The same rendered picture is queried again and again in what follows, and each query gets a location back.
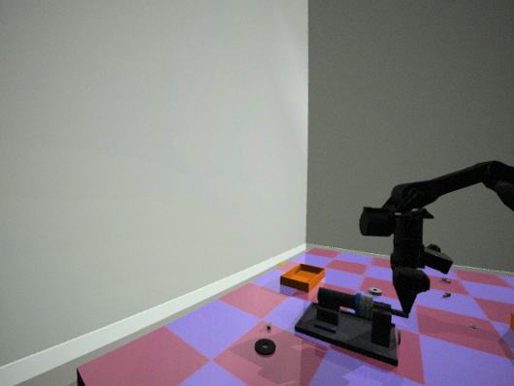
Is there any orange open-top tray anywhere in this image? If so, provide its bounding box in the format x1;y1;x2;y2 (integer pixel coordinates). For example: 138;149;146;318
280;263;326;293

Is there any blue cylinder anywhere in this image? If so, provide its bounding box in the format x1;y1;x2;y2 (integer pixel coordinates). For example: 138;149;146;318
391;308;409;318

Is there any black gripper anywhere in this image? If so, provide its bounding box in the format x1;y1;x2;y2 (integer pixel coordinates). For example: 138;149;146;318
390;236;431;314

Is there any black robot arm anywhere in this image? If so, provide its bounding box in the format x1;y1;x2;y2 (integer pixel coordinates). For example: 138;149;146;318
359;160;514;274

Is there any blue spacer ring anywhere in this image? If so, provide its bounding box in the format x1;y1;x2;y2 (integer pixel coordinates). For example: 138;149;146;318
355;292;362;315

